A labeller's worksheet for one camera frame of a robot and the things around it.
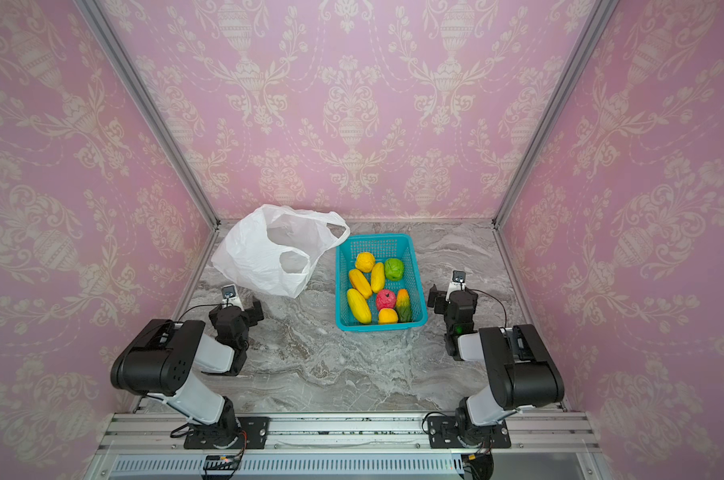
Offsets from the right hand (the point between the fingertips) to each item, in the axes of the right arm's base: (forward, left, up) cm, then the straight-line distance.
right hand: (452, 285), depth 94 cm
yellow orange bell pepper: (-9, +21, -1) cm, 23 cm away
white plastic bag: (+9, +55, +11) cm, 57 cm away
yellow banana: (+4, +29, -3) cm, 30 cm away
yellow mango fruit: (+6, +23, -2) cm, 24 cm away
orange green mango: (-5, +16, -2) cm, 17 cm away
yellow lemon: (-4, +30, -2) cm, 30 cm away
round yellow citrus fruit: (+12, +27, -2) cm, 30 cm away
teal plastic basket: (+18, +21, -1) cm, 27 cm away
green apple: (+8, +18, -1) cm, 19 cm away
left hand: (-1, +67, -1) cm, 67 cm away
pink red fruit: (-3, +21, -1) cm, 22 cm away
